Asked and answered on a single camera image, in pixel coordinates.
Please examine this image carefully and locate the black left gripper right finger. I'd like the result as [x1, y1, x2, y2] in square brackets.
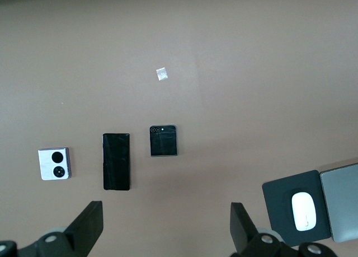
[230, 202, 336, 257]

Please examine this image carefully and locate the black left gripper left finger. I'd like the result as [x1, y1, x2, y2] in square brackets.
[19, 200, 104, 257]

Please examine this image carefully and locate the tall black smartphone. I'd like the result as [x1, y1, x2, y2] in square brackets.
[102, 133, 131, 191]

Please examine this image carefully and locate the lilac white flip phone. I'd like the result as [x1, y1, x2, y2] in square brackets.
[37, 147, 72, 181]

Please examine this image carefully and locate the small black flip phone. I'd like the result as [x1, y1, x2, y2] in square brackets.
[149, 124, 178, 157]

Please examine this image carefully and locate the black mouse pad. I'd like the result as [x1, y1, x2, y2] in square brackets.
[261, 169, 335, 248]

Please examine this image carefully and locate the white computer mouse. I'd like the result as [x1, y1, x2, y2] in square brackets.
[291, 192, 317, 232]

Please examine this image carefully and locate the grey closed laptop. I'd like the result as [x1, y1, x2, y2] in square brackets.
[319, 163, 358, 243]

